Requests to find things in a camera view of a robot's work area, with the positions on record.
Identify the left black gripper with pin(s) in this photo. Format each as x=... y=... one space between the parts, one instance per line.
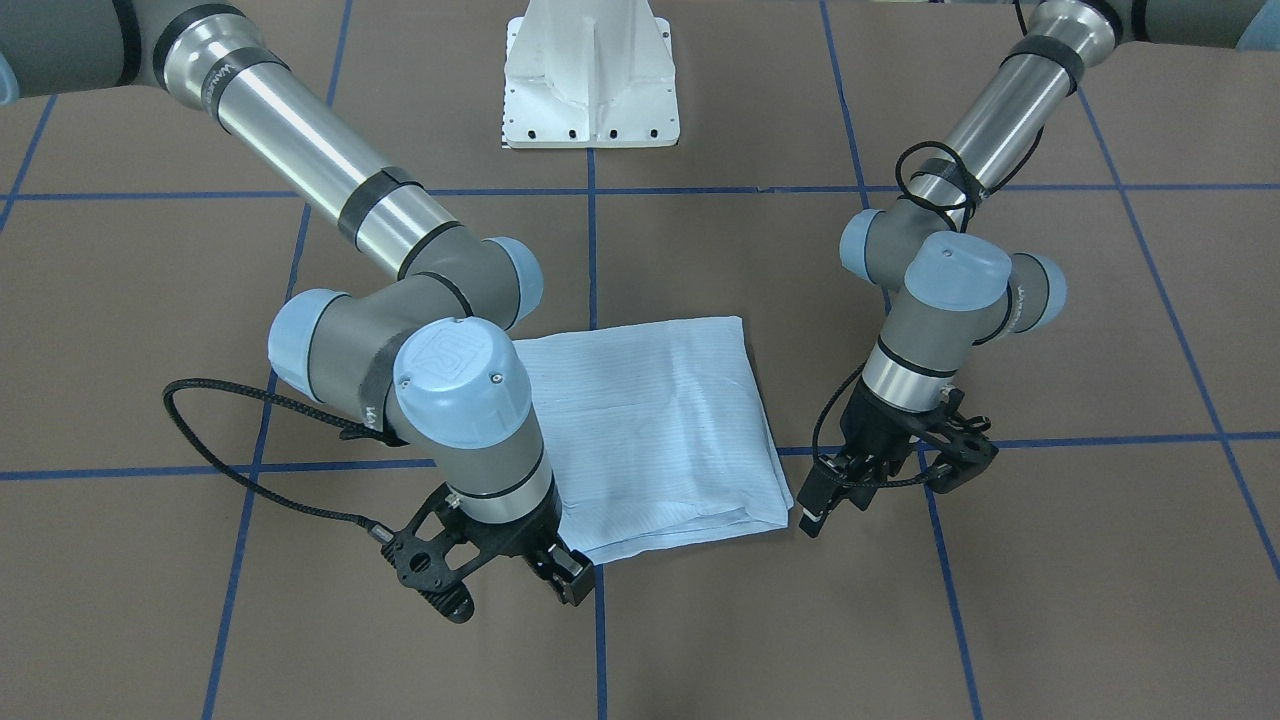
x=875 y=428

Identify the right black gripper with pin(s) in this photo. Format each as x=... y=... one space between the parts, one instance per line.
x=523 y=540

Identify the light blue button shirt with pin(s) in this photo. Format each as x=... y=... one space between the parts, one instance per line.
x=657 y=435

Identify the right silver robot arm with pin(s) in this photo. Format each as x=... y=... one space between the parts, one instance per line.
x=425 y=361

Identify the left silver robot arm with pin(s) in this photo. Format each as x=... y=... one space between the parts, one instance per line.
x=953 y=291

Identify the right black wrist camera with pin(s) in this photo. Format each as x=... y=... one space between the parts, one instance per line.
x=421 y=564

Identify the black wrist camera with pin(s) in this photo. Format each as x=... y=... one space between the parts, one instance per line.
x=421 y=564
x=963 y=447

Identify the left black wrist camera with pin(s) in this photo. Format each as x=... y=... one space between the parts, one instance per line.
x=963 y=447

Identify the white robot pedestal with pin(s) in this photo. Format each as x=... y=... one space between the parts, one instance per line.
x=589 y=75

